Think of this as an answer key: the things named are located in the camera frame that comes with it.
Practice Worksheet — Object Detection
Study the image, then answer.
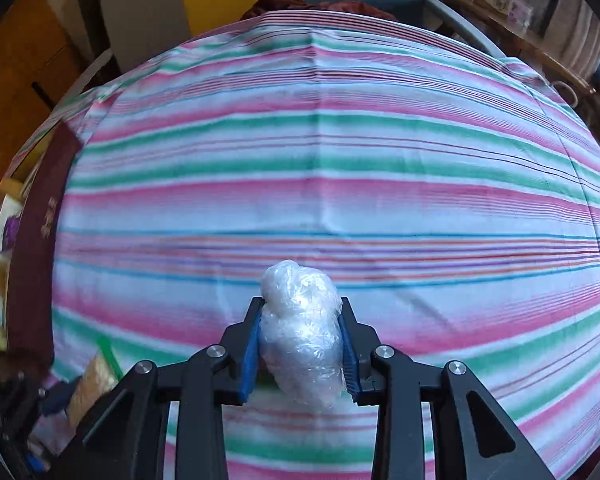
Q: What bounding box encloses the striped tablecloth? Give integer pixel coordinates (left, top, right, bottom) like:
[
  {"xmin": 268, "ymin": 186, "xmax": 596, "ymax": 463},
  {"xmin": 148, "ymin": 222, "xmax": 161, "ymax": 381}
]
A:
[{"xmin": 10, "ymin": 12, "xmax": 600, "ymax": 480}]

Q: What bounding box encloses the purple white packet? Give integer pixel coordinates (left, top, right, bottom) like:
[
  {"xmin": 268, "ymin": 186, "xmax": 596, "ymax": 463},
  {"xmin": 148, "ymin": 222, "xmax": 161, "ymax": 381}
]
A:
[{"xmin": 0, "ymin": 200, "xmax": 23, "ymax": 256}]

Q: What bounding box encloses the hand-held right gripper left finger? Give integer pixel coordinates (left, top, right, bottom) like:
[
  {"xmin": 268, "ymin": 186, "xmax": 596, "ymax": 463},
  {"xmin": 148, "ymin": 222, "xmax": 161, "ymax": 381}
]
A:
[{"xmin": 50, "ymin": 296, "xmax": 266, "ymax": 480}]

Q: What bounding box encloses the wooden cabinet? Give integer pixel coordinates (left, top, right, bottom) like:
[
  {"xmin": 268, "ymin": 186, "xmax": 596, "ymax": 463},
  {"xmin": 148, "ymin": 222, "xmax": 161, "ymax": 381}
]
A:
[{"xmin": 0, "ymin": 0, "xmax": 88, "ymax": 221}]

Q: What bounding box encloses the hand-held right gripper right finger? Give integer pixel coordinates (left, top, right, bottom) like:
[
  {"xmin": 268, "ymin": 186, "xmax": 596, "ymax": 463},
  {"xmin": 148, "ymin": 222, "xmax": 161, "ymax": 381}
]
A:
[{"xmin": 337, "ymin": 296, "xmax": 556, "ymax": 480}]

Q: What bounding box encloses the wooden desk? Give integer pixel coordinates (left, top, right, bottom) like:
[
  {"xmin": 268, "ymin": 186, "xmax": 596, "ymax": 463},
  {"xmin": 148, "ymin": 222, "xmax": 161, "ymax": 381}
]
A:
[{"xmin": 437, "ymin": 0, "xmax": 600, "ymax": 111}]

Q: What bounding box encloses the clear packet with green strip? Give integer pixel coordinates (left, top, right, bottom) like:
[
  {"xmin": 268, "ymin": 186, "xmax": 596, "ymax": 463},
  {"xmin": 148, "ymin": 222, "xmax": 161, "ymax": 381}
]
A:
[{"xmin": 67, "ymin": 337, "xmax": 126, "ymax": 428}]

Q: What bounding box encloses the dark red cloth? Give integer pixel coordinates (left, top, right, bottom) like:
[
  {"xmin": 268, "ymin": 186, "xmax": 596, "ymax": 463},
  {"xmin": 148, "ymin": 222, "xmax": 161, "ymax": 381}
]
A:
[{"xmin": 242, "ymin": 0, "xmax": 398, "ymax": 23}]

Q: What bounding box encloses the grey yellow blue chair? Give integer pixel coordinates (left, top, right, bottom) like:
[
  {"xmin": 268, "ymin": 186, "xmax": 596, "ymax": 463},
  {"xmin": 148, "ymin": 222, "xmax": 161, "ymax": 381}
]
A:
[{"xmin": 72, "ymin": 0, "xmax": 506, "ymax": 91}]

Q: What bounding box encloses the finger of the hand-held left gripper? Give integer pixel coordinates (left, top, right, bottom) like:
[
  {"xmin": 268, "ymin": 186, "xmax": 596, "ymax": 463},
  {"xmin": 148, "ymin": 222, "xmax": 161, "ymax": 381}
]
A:
[{"xmin": 40, "ymin": 379, "xmax": 83, "ymax": 418}]

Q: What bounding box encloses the pink patterned curtain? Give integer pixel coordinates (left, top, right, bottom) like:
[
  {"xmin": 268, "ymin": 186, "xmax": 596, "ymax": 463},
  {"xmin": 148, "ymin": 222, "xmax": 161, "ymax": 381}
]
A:
[{"xmin": 545, "ymin": 0, "xmax": 600, "ymax": 76}]

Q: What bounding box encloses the gold tin box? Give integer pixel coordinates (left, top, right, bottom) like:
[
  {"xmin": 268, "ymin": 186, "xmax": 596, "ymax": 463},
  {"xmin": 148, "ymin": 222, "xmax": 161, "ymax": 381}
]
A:
[{"xmin": 0, "ymin": 121, "xmax": 83, "ymax": 361}]

